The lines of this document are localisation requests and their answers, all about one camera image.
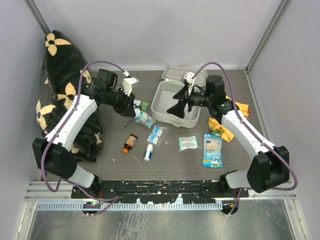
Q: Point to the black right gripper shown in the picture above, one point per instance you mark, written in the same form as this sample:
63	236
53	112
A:
183	96

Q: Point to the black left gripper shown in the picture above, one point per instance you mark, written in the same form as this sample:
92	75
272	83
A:
127	108

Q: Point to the white gauze packet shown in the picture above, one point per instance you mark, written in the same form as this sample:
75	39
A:
137	103

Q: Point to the medical tape roll packet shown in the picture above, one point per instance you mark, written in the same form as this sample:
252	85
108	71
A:
145	120

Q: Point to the grey medicine kit case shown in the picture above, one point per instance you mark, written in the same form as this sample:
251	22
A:
163	98

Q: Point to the brown medicine bottle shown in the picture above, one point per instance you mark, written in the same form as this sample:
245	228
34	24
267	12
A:
129	143

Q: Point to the alcohol pads plastic bag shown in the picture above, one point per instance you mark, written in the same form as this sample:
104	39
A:
157	135

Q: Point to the white bottle green label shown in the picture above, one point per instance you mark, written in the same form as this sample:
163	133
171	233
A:
140	115

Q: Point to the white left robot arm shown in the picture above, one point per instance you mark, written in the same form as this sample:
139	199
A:
53	153

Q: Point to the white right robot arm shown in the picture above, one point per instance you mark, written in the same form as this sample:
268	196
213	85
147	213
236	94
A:
269	163

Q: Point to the small green box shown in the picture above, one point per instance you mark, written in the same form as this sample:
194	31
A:
144	105

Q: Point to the green plasters plastic bag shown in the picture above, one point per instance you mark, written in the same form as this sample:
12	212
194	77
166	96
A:
189	141

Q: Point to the yellow cartoon cloth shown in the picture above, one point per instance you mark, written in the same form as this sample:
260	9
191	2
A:
215	127

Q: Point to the blue cooling patch pouch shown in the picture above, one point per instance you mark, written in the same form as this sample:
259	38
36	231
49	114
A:
212	155

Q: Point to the black floral plush blanket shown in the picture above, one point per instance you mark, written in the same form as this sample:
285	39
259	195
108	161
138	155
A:
61	75

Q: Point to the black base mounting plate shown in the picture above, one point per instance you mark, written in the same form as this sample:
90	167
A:
163	191

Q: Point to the black handled scissors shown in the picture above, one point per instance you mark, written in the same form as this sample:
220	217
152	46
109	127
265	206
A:
130	121

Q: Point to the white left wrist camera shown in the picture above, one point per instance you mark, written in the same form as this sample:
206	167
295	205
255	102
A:
128	83

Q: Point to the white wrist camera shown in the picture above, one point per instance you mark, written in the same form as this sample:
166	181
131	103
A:
128	83
189	80

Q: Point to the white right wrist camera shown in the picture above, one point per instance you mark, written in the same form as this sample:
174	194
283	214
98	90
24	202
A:
189	80

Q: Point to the white slotted cable duct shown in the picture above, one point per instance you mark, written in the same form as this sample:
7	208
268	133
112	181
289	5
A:
94	206

